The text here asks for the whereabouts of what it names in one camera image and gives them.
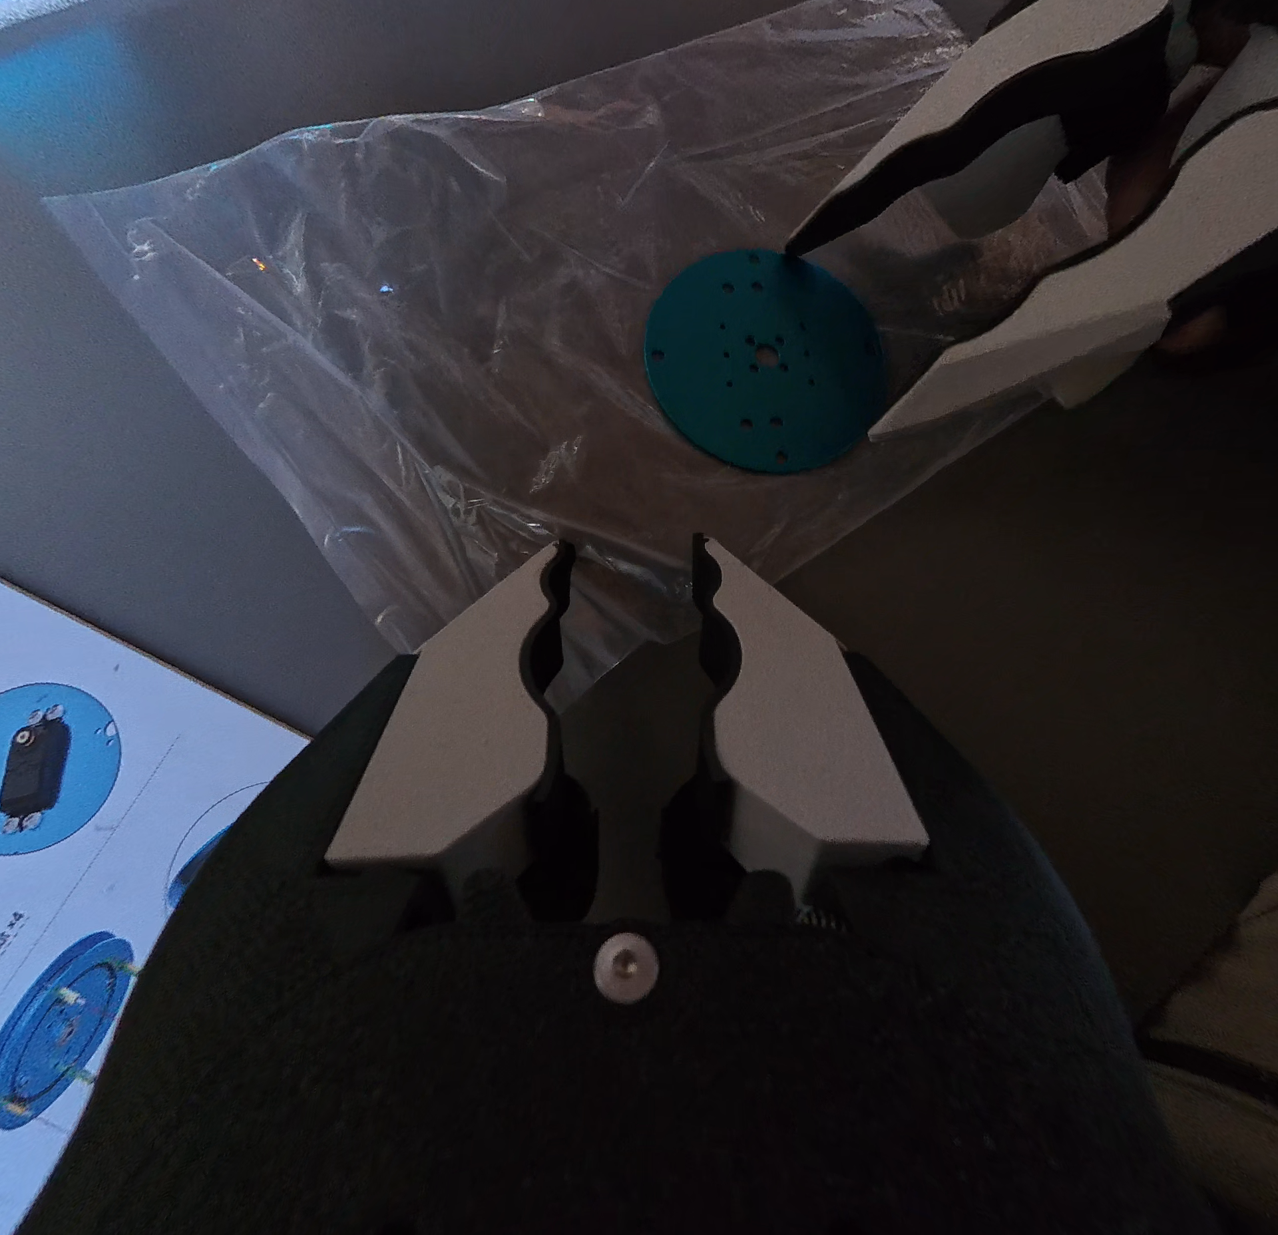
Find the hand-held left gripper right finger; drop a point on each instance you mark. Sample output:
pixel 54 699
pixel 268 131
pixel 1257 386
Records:
pixel 810 746

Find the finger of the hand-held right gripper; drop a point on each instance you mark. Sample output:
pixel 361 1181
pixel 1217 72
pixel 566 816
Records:
pixel 999 58
pixel 1079 337

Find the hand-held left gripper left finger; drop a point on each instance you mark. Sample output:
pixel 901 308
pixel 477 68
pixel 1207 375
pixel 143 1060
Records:
pixel 449 746

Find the blue perforated round metal plate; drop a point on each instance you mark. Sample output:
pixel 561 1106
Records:
pixel 720 397

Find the clear plastic bag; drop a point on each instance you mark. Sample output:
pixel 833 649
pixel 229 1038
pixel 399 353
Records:
pixel 399 306

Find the grey desk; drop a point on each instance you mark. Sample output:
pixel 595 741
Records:
pixel 1049 656

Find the person's right hand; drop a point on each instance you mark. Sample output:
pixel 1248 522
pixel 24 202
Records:
pixel 1139 177

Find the assembly guide booklet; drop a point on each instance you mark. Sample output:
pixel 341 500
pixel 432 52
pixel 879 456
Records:
pixel 151 856

